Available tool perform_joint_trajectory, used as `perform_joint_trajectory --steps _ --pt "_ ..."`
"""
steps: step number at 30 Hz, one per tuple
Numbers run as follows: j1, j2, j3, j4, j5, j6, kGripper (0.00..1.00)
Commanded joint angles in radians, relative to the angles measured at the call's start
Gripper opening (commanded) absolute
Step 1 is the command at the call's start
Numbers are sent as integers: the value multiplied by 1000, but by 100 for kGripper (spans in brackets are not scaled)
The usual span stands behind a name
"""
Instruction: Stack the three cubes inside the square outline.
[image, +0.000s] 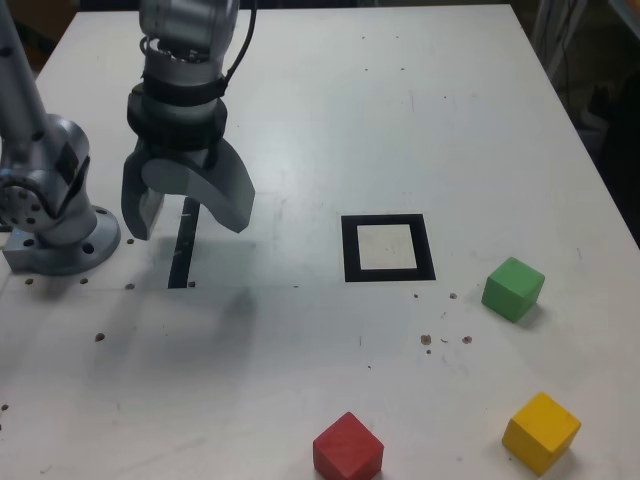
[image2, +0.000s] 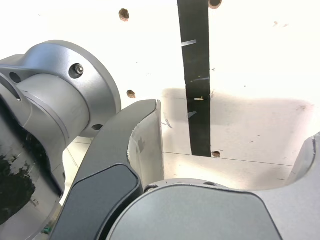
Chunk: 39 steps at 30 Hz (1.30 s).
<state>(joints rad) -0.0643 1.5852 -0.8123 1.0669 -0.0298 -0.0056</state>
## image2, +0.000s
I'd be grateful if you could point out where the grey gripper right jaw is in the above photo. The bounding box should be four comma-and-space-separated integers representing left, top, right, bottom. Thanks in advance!
106, 131, 320, 240

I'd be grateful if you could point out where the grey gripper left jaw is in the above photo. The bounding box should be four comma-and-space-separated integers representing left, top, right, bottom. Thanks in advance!
49, 99, 166, 240

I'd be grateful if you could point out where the black tape strip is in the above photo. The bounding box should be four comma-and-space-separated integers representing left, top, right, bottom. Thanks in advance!
176, 0, 213, 158

